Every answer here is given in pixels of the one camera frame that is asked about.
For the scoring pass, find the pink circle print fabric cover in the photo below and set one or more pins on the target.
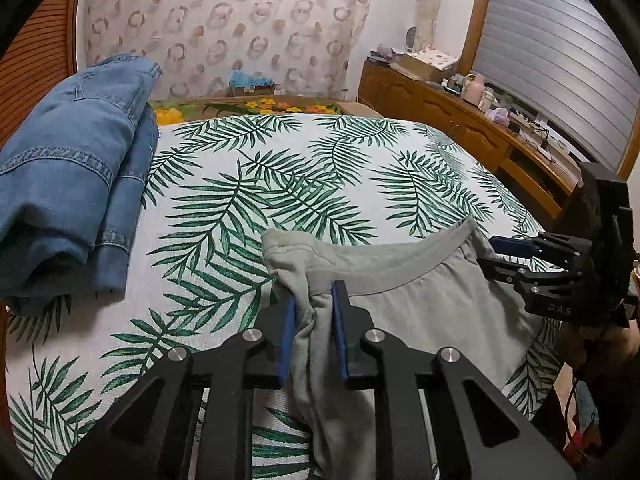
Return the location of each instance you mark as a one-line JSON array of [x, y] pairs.
[[225, 15]]

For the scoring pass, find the beige curtain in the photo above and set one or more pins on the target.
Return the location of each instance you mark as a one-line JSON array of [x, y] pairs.
[[427, 0]]

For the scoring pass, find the slatted wooden panel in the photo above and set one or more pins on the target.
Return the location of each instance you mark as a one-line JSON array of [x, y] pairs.
[[40, 60]]

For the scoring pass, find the person's right hand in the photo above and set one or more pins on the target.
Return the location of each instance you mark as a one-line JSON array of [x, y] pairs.
[[600, 347]]

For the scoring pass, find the grey window blind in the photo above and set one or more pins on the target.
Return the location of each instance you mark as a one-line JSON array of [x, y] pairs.
[[560, 45]]

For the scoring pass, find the cardboard box with dotted cloth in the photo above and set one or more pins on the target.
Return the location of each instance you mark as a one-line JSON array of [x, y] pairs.
[[430, 60]]

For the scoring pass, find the grey pants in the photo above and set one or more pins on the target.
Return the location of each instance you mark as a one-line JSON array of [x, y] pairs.
[[415, 310]]

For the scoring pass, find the blue denim jeans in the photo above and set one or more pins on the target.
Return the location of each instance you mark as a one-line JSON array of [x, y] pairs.
[[65, 170]]

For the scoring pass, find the floral blanket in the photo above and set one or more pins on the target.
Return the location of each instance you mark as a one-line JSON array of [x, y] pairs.
[[260, 106]]

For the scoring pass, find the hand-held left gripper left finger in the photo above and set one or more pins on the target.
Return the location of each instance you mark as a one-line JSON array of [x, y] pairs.
[[287, 340]]

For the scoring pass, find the small round mirror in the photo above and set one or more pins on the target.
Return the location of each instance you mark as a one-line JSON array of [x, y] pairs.
[[411, 39]]

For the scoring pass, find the blue tissue packet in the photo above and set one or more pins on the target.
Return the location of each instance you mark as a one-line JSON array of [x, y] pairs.
[[250, 79]]

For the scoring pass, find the wooden window frame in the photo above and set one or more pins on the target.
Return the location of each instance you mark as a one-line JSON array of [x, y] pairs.
[[480, 10]]

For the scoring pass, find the white cup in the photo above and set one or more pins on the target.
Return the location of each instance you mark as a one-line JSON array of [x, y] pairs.
[[486, 100]]

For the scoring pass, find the leaf print bedsheet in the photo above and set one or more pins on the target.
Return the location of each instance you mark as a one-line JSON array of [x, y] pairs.
[[225, 200]]

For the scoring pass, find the pink thermos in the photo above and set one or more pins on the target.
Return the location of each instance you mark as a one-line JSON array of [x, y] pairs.
[[473, 87]]

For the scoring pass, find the small cardboard box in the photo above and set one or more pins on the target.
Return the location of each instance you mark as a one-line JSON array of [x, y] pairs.
[[357, 109]]

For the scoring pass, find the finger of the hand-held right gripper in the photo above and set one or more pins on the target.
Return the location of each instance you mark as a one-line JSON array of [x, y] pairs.
[[510, 246], [505, 270]]

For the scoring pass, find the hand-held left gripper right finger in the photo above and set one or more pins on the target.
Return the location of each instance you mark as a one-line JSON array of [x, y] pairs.
[[341, 330]]

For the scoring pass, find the wooden cabinet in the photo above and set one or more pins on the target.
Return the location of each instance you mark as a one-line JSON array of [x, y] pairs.
[[440, 110]]

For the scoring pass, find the purple plush item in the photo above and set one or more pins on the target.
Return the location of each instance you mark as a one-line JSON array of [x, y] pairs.
[[499, 117]]

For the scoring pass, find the white power strip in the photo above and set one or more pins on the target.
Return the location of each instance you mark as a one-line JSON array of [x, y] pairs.
[[527, 119]]

